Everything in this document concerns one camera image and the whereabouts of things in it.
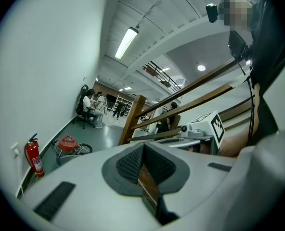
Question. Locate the person's right hand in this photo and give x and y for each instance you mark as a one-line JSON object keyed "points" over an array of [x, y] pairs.
{"points": [[205, 149]]}

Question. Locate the red fire extinguisher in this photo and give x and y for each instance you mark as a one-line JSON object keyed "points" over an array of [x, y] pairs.
{"points": [[35, 156]]}

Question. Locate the red canister vacuum cleaner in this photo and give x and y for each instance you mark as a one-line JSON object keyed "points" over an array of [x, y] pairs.
{"points": [[68, 144]]}

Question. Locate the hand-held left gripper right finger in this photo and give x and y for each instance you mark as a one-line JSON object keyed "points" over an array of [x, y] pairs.
{"points": [[200, 177]]}

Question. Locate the person's black shirt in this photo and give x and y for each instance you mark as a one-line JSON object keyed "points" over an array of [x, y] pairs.
{"points": [[272, 56]]}

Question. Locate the black head camera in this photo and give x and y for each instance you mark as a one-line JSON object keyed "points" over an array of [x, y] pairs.
{"points": [[211, 13]]}

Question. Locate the black metal balcony railing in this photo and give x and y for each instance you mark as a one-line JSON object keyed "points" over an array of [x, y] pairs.
{"points": [[161, 74]]}

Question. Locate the black chest-mounted box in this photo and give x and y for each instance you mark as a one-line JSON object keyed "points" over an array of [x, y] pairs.
{"points": [[238, 46]]}

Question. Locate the long ceiling tube light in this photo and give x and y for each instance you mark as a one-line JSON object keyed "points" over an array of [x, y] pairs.
{"points": [[126, 42]]}

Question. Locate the round ceiling light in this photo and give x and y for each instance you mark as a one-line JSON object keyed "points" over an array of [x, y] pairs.
{"points": [[201, 68]]}

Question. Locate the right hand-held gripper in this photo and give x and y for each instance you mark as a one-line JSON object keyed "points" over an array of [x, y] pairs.
{"points": [[205, 129]]}

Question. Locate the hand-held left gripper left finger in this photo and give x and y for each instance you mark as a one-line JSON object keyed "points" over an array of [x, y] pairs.
{"points": [[84, 189]]}

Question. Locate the person's head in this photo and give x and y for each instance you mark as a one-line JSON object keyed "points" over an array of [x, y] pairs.
{"points": [[236, 11]]}

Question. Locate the white wall socket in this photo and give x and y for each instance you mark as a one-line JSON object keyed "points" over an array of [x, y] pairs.
{"points": [[15, 149]]}

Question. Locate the white storage shelf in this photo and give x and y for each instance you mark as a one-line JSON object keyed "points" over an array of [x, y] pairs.
{"points": [[123, 105]]}

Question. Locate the wooden stair railing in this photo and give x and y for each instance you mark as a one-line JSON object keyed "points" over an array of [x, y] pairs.
{"points": [[133, 119]]}

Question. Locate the person's right forearm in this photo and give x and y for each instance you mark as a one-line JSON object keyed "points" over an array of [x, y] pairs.
{"points": [[234, 143]]}

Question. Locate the black office chair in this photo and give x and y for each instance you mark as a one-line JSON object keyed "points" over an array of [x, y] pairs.
{"points": [[81, 105]]}

